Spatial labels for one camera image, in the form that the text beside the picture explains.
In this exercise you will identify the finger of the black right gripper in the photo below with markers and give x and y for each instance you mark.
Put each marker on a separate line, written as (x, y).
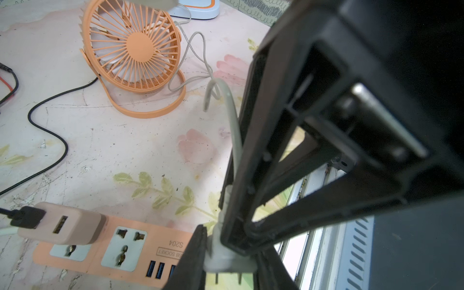
(304, 105)

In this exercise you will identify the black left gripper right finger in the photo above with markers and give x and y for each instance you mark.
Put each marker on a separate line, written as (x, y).
(271, 273)

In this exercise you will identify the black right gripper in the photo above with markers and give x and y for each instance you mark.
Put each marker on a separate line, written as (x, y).
(420, 44)

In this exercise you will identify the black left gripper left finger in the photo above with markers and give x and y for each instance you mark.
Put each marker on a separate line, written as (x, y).
(189, 273)

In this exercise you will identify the white two-prong plug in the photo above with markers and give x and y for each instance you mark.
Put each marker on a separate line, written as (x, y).
(220, 259)

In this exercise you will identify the orange power strip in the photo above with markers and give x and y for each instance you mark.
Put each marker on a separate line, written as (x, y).
(129, 251)

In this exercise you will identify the pink USB charger adapter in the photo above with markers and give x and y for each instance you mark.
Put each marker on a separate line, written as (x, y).
(63, 225)

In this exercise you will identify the white orange desk fan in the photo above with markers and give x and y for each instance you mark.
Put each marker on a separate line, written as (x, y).
(196, 9)

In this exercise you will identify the small orange desk fan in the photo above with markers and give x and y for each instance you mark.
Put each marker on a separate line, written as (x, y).
(132, 46)

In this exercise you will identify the red black clip leads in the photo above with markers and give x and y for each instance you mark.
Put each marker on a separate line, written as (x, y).
(12, 89)

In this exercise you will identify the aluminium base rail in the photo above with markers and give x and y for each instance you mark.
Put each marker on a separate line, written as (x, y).
(335, 257)

